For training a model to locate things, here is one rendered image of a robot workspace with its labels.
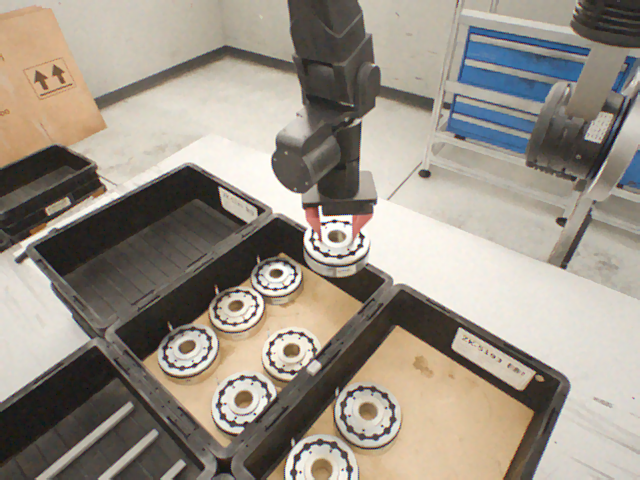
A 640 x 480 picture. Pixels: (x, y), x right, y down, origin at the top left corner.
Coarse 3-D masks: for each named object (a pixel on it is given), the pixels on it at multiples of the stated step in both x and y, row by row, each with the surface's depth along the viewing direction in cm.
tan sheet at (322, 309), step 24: (312, 288) 84; (336, 288) 84; (288, 312) 80; (312, 312) 80; (336, 312) 80; (264, 336) 76; (144, 360) 72; (240, 360) 72; (168, 384) 69; (192, 384) 69; (216, 384) 69; (192, 408) 66; (216, 432) 63
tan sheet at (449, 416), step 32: (384, 352) 73; (416, 352) 73; (384, 384) 69; (416, 384) 69; (448, 384) 69; (480, 384) 69; (320, 416) 65; (416, 416) 65; (448, 416) 65; (480, 416) 65; (512, 416) 65; (416, 448) 61; (448, 448) 61; (480, 448) 61; (512, 448) 61
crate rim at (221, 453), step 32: (256, 224) 83; (288, 224) 84; (384, 288) 71; (128, 320) 66; (352, 320) 66; (128, 352) 62; (320, 352) 62; (160, 384) 58; (288, 384) 58; (192, 416) 55; (256, 416) 55; (224, 448) 52
